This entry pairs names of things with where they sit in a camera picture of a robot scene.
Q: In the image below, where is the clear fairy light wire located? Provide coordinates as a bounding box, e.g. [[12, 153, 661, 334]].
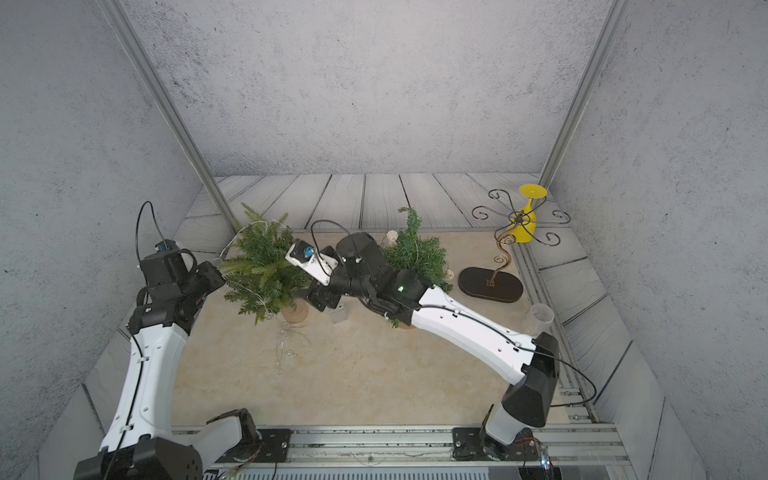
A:
[[215, 218, 313, 376]]

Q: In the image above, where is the yellow plastic goblet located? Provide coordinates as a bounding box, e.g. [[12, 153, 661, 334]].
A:
[[508, 184, 548, 244]]

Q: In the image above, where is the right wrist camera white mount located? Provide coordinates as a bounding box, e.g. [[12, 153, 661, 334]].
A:
[[285, 239, 339, 286]]

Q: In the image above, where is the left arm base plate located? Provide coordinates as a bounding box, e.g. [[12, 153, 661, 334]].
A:
[[206, 408, 292, 463]]

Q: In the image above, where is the clear plastic wine glass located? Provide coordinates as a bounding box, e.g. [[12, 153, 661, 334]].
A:
[[522, 303, 555, 338]]

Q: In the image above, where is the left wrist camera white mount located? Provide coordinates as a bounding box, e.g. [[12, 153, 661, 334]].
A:
[[155, 239, 179, 253]]

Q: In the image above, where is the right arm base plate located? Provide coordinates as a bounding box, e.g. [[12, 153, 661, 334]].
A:
[[452, 405, 542, 462]]

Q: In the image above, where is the beige table mat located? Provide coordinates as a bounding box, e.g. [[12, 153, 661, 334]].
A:
[[169, 230, 568, 428]]

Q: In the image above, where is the aluminium front rail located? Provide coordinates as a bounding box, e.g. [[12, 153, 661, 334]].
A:
[[203, 423, 636, 479]]

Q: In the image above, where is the clear battery box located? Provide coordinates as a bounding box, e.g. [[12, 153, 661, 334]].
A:
[[329, 303, 348, 324]]

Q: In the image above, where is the fern tree wooden base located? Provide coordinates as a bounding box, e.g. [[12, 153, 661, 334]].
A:
[[217, 202, 313, 326]]

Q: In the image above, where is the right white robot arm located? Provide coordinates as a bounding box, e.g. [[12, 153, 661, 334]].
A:
[[285, 232, 565, 457]]

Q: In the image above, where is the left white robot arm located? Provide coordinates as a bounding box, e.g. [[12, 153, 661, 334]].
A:
[[74, 240, 264, 479]]

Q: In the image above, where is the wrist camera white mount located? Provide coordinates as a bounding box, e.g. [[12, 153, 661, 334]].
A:
[[155, 239, 179, 253], [285, 239, 339, 286]]

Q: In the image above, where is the black scroll wire stand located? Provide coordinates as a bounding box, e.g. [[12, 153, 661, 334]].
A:
[[457, 188, 570, 303]]

